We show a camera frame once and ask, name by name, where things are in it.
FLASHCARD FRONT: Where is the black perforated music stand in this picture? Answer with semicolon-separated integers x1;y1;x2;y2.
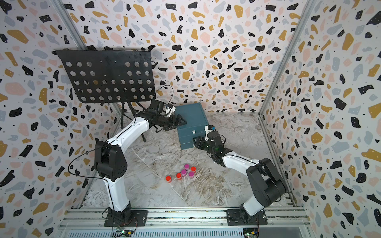
56;49;157;143

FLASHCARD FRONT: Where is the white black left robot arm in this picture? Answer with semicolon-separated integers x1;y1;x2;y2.
94;115;187;212

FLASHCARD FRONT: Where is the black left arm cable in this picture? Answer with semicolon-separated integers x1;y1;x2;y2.
67;145;103;180

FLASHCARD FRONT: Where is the aluminium corner post right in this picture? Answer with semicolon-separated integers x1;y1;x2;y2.
259;0;317;118

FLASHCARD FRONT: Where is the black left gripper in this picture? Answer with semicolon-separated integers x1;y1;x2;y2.
158;114;188;131

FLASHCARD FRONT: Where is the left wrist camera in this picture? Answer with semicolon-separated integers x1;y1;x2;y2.
147;99;176;117

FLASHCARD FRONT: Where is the teal drawer cabinet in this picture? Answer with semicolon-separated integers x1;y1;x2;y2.
175;103;209;150

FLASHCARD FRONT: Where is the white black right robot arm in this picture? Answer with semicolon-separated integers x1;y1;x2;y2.
193;131;287;220

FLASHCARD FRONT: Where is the green circuit board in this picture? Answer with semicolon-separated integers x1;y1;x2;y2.
114;227;133;238

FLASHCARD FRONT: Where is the aluminium corner post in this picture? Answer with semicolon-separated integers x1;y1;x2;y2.
259;0;317;118
51;0;88;50

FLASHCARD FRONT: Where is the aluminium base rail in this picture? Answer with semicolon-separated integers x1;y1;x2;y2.
57;207;314;238

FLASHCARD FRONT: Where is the aluminium corner post left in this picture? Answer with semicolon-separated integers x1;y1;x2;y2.
51;0;88;50

